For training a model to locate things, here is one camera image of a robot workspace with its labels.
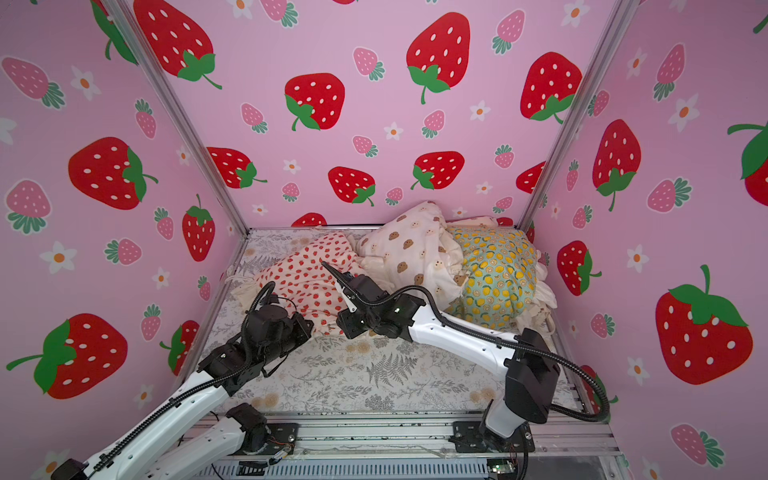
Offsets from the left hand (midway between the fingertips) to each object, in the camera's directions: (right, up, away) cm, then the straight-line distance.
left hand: (319, 321), depth 78 cm
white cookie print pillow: (+26, +20, +14) cm, 36 cm away
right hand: (+5, 0, -4) cm, 7 cm away
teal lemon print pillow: (+49, +14, +2) cm, 51 cm away
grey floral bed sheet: (+4, -17, +8) cm, 19 cm away
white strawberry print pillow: (-6, +8, +12) cm, 15 cm away
